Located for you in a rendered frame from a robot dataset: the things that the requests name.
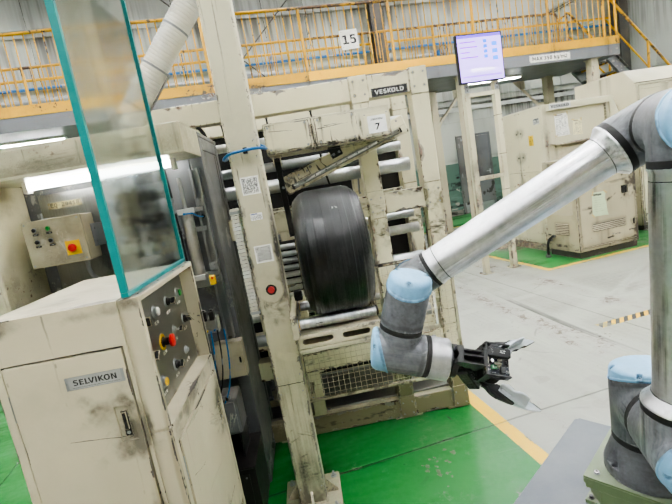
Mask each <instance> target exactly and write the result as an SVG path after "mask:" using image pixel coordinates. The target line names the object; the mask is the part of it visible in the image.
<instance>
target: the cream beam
mask: <svg viewBox="0 0 672 504"><path fill-rule="evenodd" d="M379 114H385V116H386V122H387V129H388V131H383V132H377V133H371V134H369V129H368V122H367V116H373V115H379ZM262 129H263V135H264V140H265V145H266V147H267V148H268V149H267V155H268V156H269V157H270V156H276V155H281V154H282V155H283V156H282V157H288V156H293V155H299V154H305V153H311V152H317V151H323V150H328V147H334V146H340V147H341V146H346V145H352V144H357V143H363V142H369V141H375V140H381V139H386V138H388V137H389V136H391V135H392V127H391V120H390V113H389V107H388V104H385V105H379V106H373V107H366V108H360V109H354V110H348V111H342V112H336V113H330V114H324V115H318V116H312V117H306V118H300V119H294V120H288V121H282V122H276V123H270V124H264V125H262ZM282 157H281V158H282Z"/></svg>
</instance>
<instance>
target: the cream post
mask: <svg viewBox="0 0 672 504"><path fill-rule="evenodd" d="M196 2H197V7H198V12H199V17H200V22H201V26H202V31H203V36H204V41H205V46H206V51H207V55H208V60H209V65H210V70H211V75H212V80H213V84H214V89H215V94H216V99H217V104H218V108H219V113H220V118H221V123H222V128H223V133H224V137H225V142H226V147H227V152H228V153H230V152H233V151H237V150H241V149H242V148H243V147H247V148H250V147H256V146H260V142H259V136H258V131H257V126H256V121H255V116H254V111H253V106H252V100H251V95H250V90H249V85H248V80H247V75H246V70H245V65H244V59H243V54H242V49H241V44H240V39H239V34H238V29H237V24H236V18H235V13H234V8H233V3H232V0H196ZM229 162H230V166H231V171H232V176H233V181H234V186H235V191H236V195H237V200H238V205H239V210H240V215H241V219H242V224H243V229H244V234H245V239H246V244H247V248H248V253H249V258H250V263H251V267H252V272H253V277H254V282H255V287H256V292H257V297H258V301H259V306H260V311H261V315H262V320H263V326H264V330H265V335H266V340H267V345H268V350H269V355H270V359H271V364H272V369H273V374H274V379H275V383H276V388H277V393H278V398H279V403H280V408H281V412H282V417H283V422H284V427H285V432H286V437H287V441H288V446H289V451H290V456H291V460H292V465H293V470H294V475H295V480H296V485H297V490H298V494H299V499H300V504H308V503H312V501H311V493H310V492H313V496H314V501H315V502H321V501H325V500H327V499H328V497H327V489H326V484H325V475H324V470H323V465H322V459H321V454H320V449H319V444H318V439H317V434H316V429H315V424H314V418H313V413H312V408H311V403H310V398H309V393H308V388H307V383H306V377H305V372H304V367H303V362H302V357H301V354H300V349H299V345H298V341H294V340H293V335H292V329H291V324H290V312H291V300H290V295H289V290H288V285H287V280H286V275H285V270H284V265H283V259H282V254H281V249H280V244H279V239H278V234H277V229H276V224H275V218H274V213H273V208H272V203H271V198H270V193H269V188H268V183H267V177H266V172H265V167H264V162H263V157H262V152H261V149H257V150H251V151H248V154H243V152H241V153H237V154H234V155H231V156H229ZM254 175H258V180H259V185H260V190H261V193H258V194H253V195H247V196H243V193H242V188H241V184H240V179H239V178H243V177H248V176H254ZM259 212H262V216H263V219H260V220H255V221H251V217H250V214H253V213H259ZM266 244H271V246H272V251H273V256H274V261H270V262H265V263H259V264H257V262H256V257H255V252H254V247H255V246H260V245H266ZM270 286H272V287H274V288H275V291H274V293H269V292H268V288H269V287H270Z"/></svg>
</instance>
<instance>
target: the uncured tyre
mask: <svg viewBox="0 0 672 504"><path fill-rule="evenodd" d="M335 204H337V207H338V209H333V210H331V209H330V205H335ZM292 221H293V228H294V234H295V240H296V246H297V251H298V257H299V262H300V268H301V273H302V278H303V283H304V287H305V292H306V296H307V299H308V302H309V305H310V307H311V309H312V310H313V311H315V312H317V313H318V314H320V315H325V314H331V313H336V312H341V311H346V310H351V309H357V308H362V307H366V306H368V305H369V304H370V302H371V301H372V299H373V298H374V297H375V291H376V284H375V268H374V259H373V252H372V246H371V241H370V236H369V231H368V227H367V223H366V219H365V215H364V212H363V209H362V206H361V203H360V200H359V197H358V195H357V193H356V192H355V191H353V190H352V189H350V188H348V187H347V186H332V187H326V188H320V189H315V190H309V191H304V192H302V193H300V194H298V195H297V196H296V198H295V199H294V200H293V202H292Z"/></svg>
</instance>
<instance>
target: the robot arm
mask: <svg viewBox="0 0 672 504"><path fill-rule="evenodd" d="M643 165H645V170H646V172H647V178H648V229H649V281H650V332H651V356H650V355H629V356H623V357H619V358H616V359H614V360H612V361H611V362H610V363H609V365H608V374H607V378H608V392H609V407H610V421H611V435H610V437H609V439H608V441H607V444H606V446H605V448H604V452H603V457H604V465H605V467H606V469H607V471H608V472H609V473H610V475H611V476H612V477H613V478H615V479H616V480H617V481H618V482H620V483H621V484H623V485H624V486H626V487H628V488H630V489H632V490H634V491H637V492H640V493H642V494H646V495H649V496H653V497H659V498H667V499H672V88H670V89H667V90H663V91H659V92H656V93H653V94H651V95H649V96H647V97H644V98H642V99H640V100H638V101H637V102H635V103H633V104H631V105H629V106H628V107H626V108H624V109H622V110H621V111H619V112H617V113H616V114H614V115H612V116H611V117H609V118H608V119H606V120H605V121H603V122H602V123H600V124H599V125H597V126H596V127H594V128H593V129H592V133H591V137H590V140H588V141H587V142H585V143H584V144H583V145H581V146H580V147H578V148H577V149H575V150H574V151H572V152H571V153H569V154H568V155H566V156H565V157H563V158H562V159H560V160H559V161H557V162H556V163H554V164H553V165H551V166H550V167H548V168H547V169H545V170H544V171H543V172H541V173H540V174H538V175H537V176H535V177H534V178H532V179H531V180H529V181H528V182H526V183H525V184H523V185H522V186H520V187H519V188H517V189H516V190H514V191H513V192H511V193H510V194H508V195H507V196H505V197H504V198H503V199H501V200H500V201H498V202H497V203H495V204H494V205H492V206H491V207H489V208H488V209H486V210H485V211H483V212H482V213H480V214H479V215H477V216H476V217H474V218H473V219H471V220H470V221H468V222H467V223H465V224H464V225H462V226H461V227H460V228H458V229H457V230H455V231H454V232H452V233H451V234H449V235H448V236H446V237H445V238H443V239H442V240H440V241H439V242H437V243H436V244H434V245H433V246H431V247H430V248H428V249H427V250H425V251H422V252H421V253H420V254H418V255H416V256H415V257H413V258H412V259H408V260H405V261H403V262H402V263H400V264H399V265H398V266H397V267H396V269H395V270H393V271H391V273H390V274H389V277H388V279H387V282H386V287H387V288H386V293H385V299H384V304H383V310H382V315H381V321H380V327H378V326H376V327H374V328H373V330H372V337H371V366H372V367H373V368H374V369H375V370H379V371H384V372H386V373H388V372H390V373H397V374H403V375H410V376H417V377H424V378H427V379H434V380H440V381H446V380H447V379H448V377H453V378H454V377H455V376H456V375H458V376H459V377H460V379H461V380H462V381H463V382H464V384H465V385H466V386H467V387H468V388H469V389H480V386H481V387H482V388H484V389H485V390H486V392H487V393H488V394H489V395H490V396H492V397H493V398H495V399H496V400H499V401H501V402H504V403H506V404H509V405H513V406H515V407H518V408H521V409H524V410H528V411H533V412H541V409H540V408H539V407H537V406H536V405H535V404H533V403H531V402H529V401H530V400H531V399H530V397H529V396H528V395H527V394H525V393H523V392H520V391H515V390H514V388H513V387H511V386H510V385H509V384H504V383H502V384H501V386H500V385H498V384H495V383H497V382H498V381H499V380H505V381H508V380H510V379H512V377H511V376H510V371H509V360H508V359H510V358H511V353H512V352H515V351H518V350H519V349H520V348H525V347H527V346H529V345H531V344H532V343H534V341H533V340H528V339H524V338H525V337H521V338H519V339H515V340H508V341H506V342H489V341H485V342H483V343H482V344H481V345H480V346H479V347H478V348H477V349H475V350H474V349H467V348H464V345H457V344H454V343H451V341H450V340H449V339H448V338H442V337H436V335H434V334H433V335H432V336H430V335H425V334H422V331H423V327H424V322H425V317H426V312H427V308H428V303H429V298H430V295H431V293H432V291H434V290H435V289H437V288H438V287H440V286H441V285H443V284H445V283H446V281H447V280H449V279H451V278H452V277H454V276H455V275H457V274H458V273H460V272H462V271H463V270H465V269H466V268H468V267H469V266H471V265H473V264H474V263H476V262H477V261H479V260H480V259H482V258H484V257H485V256H487V255H488V254H490V253H491V252H493V251H495V250H496V249H498V248H499V247H501V246H502V245H504V244H506V243H507V242H509V241H510V240H512V239H513V238H515V237H517V236H518V235H520V234H521V233H523V232H524V231H526V230H528V229H529V228H531V227H532V226H534V225H535V224H537V223H539V222H540V221H542V220H543V219H545V218H546V217H548V216H550V215H551V214H553V213H554V212H556V211H557V210H559V209H561V208H562V207H564V206H565V205H567V204H568V203H570V202H572V201H573V200H575V199H576V198H578V197H579V196H581V195H583V194H584V193H586V192H587V191H589V190H590V189H592V188H594V187H595V186H597V185H598V184H600V183H601V182H603V181H605V180H606V179H608V178H609V177H611V176H612V175H614V174H616V173H623V174H630V173H632V172H633V171H635V170H636V169H638V168H640V167H642V166H643Z"/></svg>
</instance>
